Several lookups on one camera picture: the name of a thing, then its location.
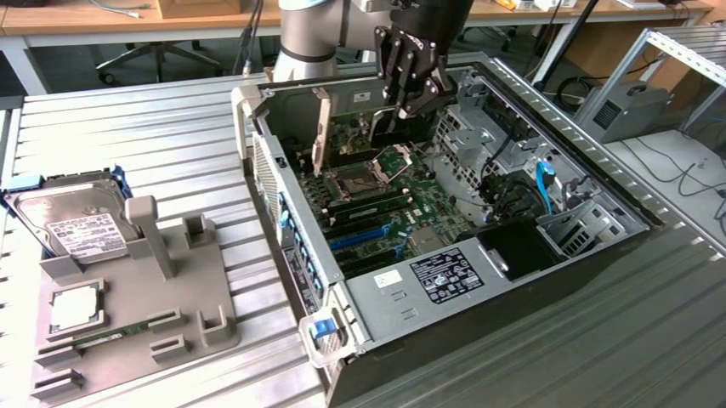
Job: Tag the grey power supply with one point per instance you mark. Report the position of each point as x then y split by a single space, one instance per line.
414 297

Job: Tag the grey controller box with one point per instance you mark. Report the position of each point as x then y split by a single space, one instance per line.
633 115

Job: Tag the office chair base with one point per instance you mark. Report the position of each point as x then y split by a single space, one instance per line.
159 55

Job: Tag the green graphics card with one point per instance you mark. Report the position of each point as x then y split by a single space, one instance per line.
350 127

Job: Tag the black RAM stick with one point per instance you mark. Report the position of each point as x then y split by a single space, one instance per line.
368 211

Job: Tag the silver CPU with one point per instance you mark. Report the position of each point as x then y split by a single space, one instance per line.
73 310

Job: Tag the CPU socket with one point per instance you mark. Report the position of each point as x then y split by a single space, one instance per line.
358 183

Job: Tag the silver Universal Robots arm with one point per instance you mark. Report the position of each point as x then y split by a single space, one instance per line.
308 34

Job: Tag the metal disk bay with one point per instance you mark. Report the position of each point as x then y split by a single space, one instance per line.
585 225

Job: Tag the blue expansion slot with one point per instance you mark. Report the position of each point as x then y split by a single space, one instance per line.
360 238

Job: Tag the hard disk with blue carrier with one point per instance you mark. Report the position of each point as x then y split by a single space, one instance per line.
73 221

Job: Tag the open grey PC case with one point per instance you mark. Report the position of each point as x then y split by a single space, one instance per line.
567 268

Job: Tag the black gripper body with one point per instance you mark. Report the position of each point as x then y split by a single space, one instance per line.
436 21

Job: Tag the black stand pole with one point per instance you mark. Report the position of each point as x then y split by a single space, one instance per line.
570 38

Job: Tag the green RAM stick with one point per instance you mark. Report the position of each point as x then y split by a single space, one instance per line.
113 335

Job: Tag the green motherboard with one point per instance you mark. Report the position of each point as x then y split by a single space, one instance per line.
432 200

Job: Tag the blue case latch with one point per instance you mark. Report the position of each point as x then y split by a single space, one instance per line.
322 330

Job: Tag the metal socket cover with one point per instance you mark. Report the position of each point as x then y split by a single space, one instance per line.
396 159

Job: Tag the wooden desk with white frame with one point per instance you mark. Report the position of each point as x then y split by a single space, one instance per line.
623 10
85 25

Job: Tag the aluminium profile frame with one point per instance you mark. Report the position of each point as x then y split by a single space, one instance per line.
681 47

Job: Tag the cardboard box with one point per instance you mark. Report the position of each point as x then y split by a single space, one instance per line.
201 8

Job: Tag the grey parts rack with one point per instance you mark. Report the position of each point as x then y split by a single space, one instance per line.
147 297

